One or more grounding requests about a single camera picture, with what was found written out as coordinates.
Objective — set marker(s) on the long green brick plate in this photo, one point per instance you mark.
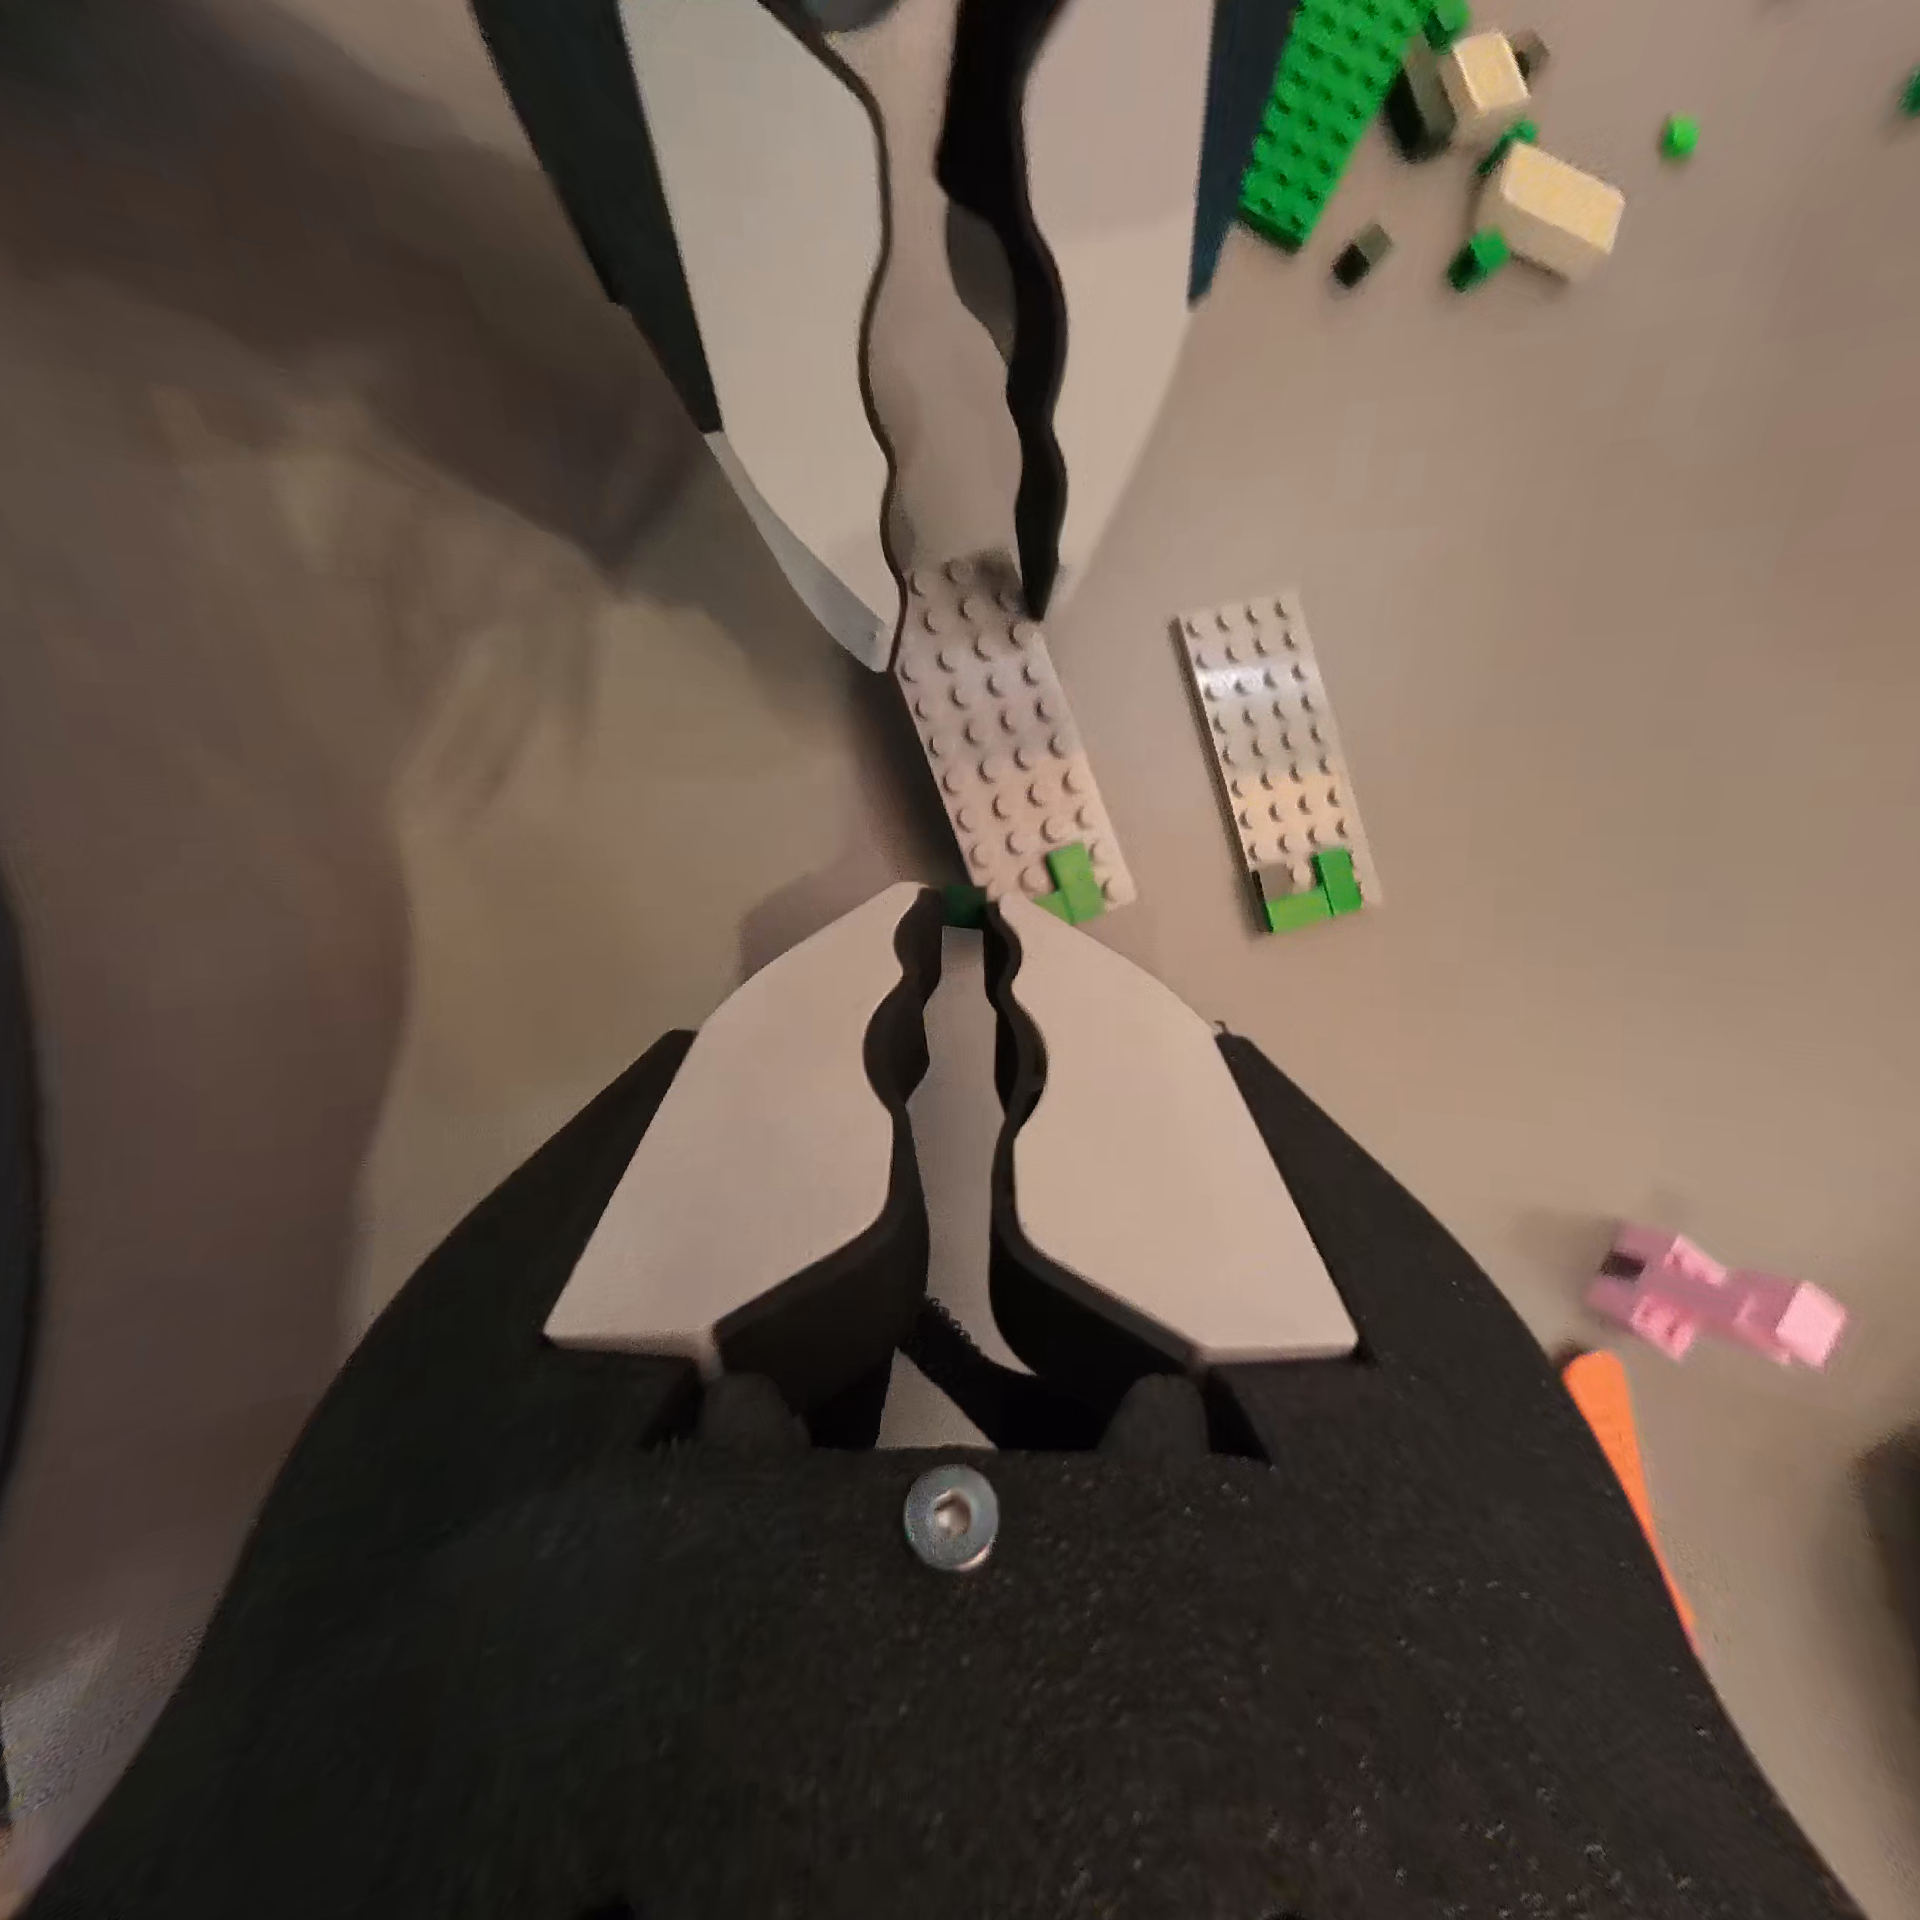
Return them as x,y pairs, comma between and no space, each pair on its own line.
1321,121

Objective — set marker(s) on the pink brick pig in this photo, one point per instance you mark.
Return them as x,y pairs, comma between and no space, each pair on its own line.
1711,1298

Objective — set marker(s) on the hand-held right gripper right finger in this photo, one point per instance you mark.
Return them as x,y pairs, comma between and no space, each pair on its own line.
1170,1171

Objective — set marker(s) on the small black brick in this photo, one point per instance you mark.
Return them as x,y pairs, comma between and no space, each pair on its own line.
1362,254

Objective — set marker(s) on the small green brick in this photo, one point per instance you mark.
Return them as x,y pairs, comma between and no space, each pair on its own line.
961,905
1478,258
1678,139

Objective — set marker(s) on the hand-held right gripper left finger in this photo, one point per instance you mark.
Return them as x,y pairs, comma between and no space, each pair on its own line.
751,1141

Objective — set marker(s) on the grey desk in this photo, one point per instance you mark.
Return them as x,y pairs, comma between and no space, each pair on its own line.
1500,1051

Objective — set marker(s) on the cream brick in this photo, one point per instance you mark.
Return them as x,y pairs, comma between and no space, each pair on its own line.
1484,74
1561,210

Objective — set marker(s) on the grey studded brick plate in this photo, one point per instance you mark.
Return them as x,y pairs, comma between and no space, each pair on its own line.
1004,751
1274,751

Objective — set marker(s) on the orange brick separator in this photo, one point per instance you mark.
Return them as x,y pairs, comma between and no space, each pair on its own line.
1620,1440

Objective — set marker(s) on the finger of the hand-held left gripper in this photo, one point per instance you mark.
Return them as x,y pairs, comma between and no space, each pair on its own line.
1111,224
751,224

